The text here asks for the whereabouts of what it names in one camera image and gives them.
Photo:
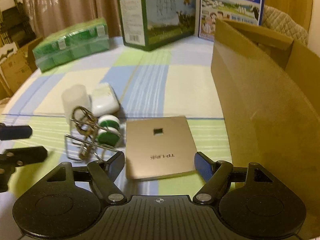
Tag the open brown cardboard box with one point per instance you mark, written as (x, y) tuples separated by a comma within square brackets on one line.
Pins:
[(268, 87)]

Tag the white oblong plastic case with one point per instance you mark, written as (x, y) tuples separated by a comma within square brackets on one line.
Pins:
[(104, 100)]

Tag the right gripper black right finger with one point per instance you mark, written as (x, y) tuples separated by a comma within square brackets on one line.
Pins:
[(215, 174)]

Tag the brown curtain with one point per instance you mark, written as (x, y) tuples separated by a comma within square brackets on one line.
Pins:
[(49, 16)]

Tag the green white milk carton box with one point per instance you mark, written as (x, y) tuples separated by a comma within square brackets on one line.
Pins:
[(150, 24)]

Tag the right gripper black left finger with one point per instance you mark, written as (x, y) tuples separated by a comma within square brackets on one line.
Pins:
[(101, 176)]

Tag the translucent plastic cup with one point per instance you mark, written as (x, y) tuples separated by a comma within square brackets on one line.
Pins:
[(73, 97)]

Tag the black stacked shelf rack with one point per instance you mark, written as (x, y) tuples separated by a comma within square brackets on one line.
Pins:
[(15, 26)]

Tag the blue white milk box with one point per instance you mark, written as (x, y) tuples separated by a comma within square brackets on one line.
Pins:
[(209, 11)]

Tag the beige quilted chair cover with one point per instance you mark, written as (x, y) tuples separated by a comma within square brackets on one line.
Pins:
[(281, 22)]

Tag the green shrink-wrapped carton pack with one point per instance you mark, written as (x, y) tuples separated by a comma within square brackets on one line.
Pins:
[(77, 41)]

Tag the checkered pastel tablecloth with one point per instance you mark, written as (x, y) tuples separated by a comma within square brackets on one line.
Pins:
[(169, 81)]

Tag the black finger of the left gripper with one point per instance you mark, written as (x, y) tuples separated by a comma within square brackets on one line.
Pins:
[(15, 132), (25, 156)]

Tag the cardboard boxes on floor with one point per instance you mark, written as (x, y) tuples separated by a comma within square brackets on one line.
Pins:
[(17, 64)]

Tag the metal wire rack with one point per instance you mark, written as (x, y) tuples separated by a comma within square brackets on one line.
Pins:
[(81, 141)]

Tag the green white tape roll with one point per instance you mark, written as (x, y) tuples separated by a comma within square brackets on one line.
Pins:
[(109, 132)]

